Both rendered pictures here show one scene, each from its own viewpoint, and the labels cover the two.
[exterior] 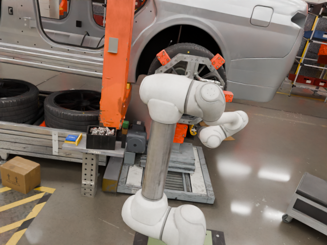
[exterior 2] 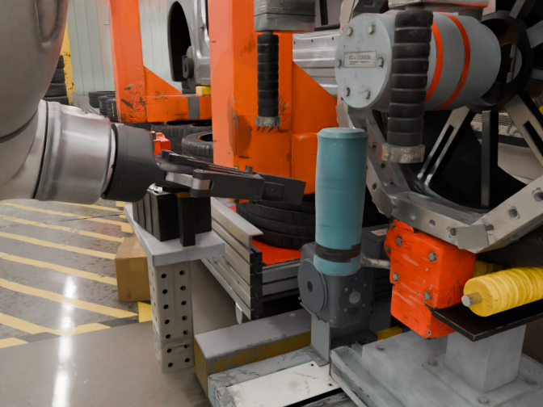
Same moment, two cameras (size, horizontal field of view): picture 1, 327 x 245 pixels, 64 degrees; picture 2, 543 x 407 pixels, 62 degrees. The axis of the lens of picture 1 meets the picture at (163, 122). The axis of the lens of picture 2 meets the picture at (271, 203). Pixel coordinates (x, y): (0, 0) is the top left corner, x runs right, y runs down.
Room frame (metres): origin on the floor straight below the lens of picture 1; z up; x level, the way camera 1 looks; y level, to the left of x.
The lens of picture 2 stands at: (1.44, -0.72, 0.84)
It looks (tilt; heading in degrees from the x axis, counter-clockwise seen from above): 16 degrees down; 68
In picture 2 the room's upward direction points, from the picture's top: straight up
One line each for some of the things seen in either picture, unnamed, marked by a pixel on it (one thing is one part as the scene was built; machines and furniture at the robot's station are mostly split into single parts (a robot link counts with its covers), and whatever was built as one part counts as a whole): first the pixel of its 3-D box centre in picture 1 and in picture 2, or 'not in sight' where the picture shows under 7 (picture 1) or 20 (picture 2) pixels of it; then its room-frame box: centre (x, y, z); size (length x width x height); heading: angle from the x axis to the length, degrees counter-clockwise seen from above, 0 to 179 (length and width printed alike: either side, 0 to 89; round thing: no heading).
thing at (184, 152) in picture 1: (174, 139); (485, 336); (2.14, -0.13, 0.32); 0.40 x 0.30 x 0.28; 94
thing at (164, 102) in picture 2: not in sight; (183, 93); (2.03, 2.35, 0.69); 0.52 x 0.17 x 0.35; 4
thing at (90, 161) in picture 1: (90, 170); (170, 297); (1.61, 0.48, 0.21); 0.10 x 0.10 x 0.42; 4
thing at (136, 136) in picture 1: (136, 140); (376, 292); (2.12, 0.22, 0.26); 0.42 x 0.18 x 0.35; 4
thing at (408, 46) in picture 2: not in sight; (408, 84); (1.75, -0.33, 0.83); 0.04 x 0.04 x 0.16
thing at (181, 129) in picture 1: (178, 130); (445, 275); (2.01, -0.14, 0.48); 0.16 x 0.12 x 0.17; 4
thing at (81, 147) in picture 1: (95, 146); (168, 226); (1.61, 0.45, 0.44); 0.43 x 0.17 x 0.03; 94
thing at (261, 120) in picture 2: not in sight; (267, 78); (1.73, 0.01, 0.83); 0.04 x 0.04 x 0.16
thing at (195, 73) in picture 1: (207, 74); not in sight; (1.86, -0.25, 1.03); 0.19 x 0.18 x 0.11; 4
